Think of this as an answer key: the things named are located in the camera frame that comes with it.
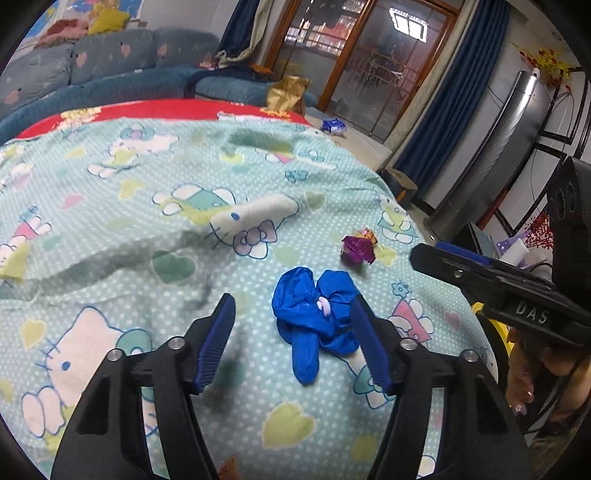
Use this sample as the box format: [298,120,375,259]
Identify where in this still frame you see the blue curtain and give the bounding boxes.
[217,0,260,61]
[386,1,510,194]

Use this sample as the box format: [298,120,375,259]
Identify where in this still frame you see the right blue curtain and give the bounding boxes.
[386,1,510,194]

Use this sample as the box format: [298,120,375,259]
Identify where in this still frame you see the white paper roll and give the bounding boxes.
[499,238,529,267]

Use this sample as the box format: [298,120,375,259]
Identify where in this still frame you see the blue corner sofa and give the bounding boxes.
[0,27,320,146]

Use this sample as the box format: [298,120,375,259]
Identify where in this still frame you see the red blanket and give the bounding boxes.
[15,99,310,140]

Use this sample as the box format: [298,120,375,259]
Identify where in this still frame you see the beige coffee table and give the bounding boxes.
[297,108,392,172]

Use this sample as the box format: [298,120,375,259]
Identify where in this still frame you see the person right hand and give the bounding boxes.
[505,327,590,422]

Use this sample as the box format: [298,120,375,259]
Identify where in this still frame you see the dark blue storage box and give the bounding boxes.
[380,168,418,209]

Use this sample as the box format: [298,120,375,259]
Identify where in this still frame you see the purple gold candy wrapper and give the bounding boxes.
[341,228,378,265]

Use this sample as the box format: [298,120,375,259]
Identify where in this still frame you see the left blue curtain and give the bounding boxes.
[217,0,260,61]

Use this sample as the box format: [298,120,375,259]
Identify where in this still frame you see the gold paper bag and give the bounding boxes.
[266,76,311,116]

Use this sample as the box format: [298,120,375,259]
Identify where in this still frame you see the Hello Kitty patterned blanket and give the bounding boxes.
[1,114,497,479]

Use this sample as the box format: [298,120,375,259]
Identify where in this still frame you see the blue foil wrapper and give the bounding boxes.
[321,118,348,136]

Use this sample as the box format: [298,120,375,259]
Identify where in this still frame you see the silver tower air conditioner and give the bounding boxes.
[427,71,551,242]

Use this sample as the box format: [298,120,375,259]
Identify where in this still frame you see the person left hand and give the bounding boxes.
[218,455,240,480]

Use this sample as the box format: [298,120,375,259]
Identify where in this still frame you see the yellow cushion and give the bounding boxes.
[87,8,130,35]

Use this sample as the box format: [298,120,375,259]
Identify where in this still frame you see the wooden glass sliding door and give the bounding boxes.
[264,0,462,142]

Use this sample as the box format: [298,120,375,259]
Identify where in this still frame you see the blue plastic bag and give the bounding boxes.
[271,267,368,386]

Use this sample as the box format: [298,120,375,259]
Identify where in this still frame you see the pile of clothes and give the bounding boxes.
[35,18,89,48]

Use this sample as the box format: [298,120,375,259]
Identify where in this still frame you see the yellow black trash bin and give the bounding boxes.
[472,302,513,355]

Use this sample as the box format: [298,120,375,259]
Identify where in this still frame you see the yellow artificial flowers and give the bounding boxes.
[512,43,575,89]

